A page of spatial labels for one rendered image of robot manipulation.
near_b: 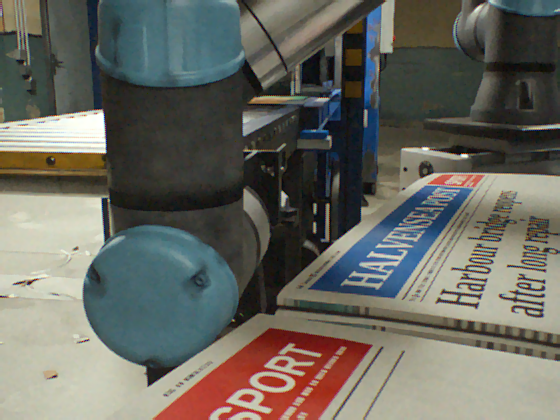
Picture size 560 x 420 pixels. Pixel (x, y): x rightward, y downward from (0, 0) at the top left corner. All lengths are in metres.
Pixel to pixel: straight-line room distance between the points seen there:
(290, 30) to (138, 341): 0.24
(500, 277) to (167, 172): 0.16
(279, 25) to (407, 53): 8.99
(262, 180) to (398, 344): 0.33
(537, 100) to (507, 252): 0.78
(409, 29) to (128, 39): 9.16
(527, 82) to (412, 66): 8.39
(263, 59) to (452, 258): 0.23
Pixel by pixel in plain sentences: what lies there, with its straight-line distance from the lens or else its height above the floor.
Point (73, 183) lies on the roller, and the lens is 0.71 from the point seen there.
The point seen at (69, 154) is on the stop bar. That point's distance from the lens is 0.63.
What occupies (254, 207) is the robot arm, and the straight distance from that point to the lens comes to 0.39.
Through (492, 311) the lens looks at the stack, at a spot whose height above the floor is 0.83.
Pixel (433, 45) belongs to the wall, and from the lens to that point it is 9.44.
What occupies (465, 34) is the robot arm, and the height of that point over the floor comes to 0.97.
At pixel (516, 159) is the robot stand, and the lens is 1.00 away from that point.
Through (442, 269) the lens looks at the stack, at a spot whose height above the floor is 0.83.
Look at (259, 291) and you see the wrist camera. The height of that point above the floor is 0.72.
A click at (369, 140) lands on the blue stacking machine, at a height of 0.42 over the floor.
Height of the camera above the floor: 0.90
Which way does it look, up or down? 13 degrees down
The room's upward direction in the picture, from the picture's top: straight up
